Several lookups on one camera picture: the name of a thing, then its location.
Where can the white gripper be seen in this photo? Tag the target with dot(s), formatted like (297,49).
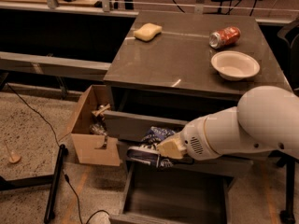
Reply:
(192,139)

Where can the drawer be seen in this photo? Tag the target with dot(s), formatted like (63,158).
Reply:
(227,166)
(172,196)
(132,127)

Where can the yellow sponge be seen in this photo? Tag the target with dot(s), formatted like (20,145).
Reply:
(147,32)

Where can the red soda can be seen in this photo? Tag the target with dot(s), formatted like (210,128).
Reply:
(224,37)

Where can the grey metal rail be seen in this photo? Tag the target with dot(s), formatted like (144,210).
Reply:
(53,66)

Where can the cardboard box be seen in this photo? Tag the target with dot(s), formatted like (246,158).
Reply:
(90,148)

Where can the small wooden spinning top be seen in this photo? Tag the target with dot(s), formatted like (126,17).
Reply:
(12,156)

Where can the items inside cardboard box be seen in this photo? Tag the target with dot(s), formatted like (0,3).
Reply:
(98,126)

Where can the grey drawer cabinet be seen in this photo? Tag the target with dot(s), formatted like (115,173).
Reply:
(171,76)

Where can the bottom drawer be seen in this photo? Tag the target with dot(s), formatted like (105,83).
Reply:
(172,196)

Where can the middle drawer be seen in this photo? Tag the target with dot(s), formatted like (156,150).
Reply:
(227,166)

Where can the blue chip bag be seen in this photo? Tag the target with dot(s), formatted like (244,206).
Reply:
(146,152)

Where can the black metal stand leg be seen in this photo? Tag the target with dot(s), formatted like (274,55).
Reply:
(52,180)

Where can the white bowl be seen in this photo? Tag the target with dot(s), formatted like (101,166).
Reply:
(234,65)

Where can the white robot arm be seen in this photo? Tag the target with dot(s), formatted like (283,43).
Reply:
(266,118)

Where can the top drawer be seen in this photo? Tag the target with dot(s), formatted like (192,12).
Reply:
(132,127)

